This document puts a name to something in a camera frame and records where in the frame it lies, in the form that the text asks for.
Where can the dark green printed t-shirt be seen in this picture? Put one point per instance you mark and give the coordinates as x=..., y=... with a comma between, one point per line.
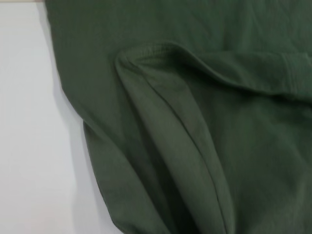
x=195, y=122

